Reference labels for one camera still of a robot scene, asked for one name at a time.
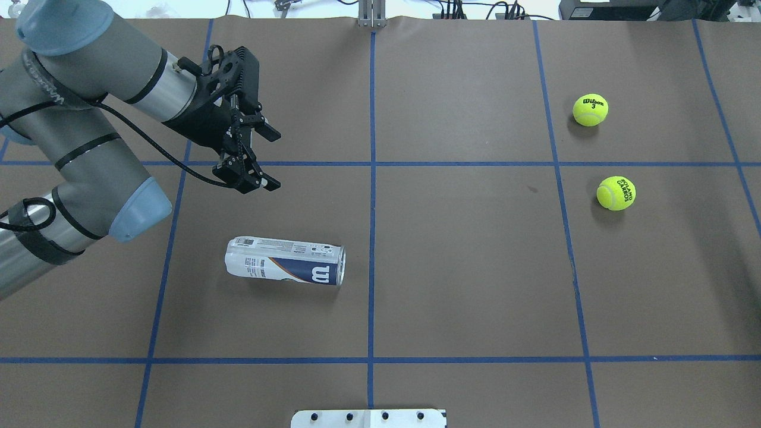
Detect clear tennis ball can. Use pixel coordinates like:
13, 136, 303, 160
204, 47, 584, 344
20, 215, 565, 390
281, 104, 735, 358
225, 236, 346, 287

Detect Wilson yellow tennis ball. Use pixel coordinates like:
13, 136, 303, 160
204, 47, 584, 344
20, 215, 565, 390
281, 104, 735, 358
573, 94, 609, 127

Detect Roland Garros yellow tennis ball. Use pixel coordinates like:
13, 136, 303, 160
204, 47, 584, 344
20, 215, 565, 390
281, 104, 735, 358
596, 176, 637, 211

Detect aluminium frame post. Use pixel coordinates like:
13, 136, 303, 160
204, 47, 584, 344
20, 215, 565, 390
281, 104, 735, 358
357, 0, 388, 30

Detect white camera stand pedestal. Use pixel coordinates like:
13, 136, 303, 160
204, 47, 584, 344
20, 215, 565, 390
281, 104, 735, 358
290, 408, 448, 427

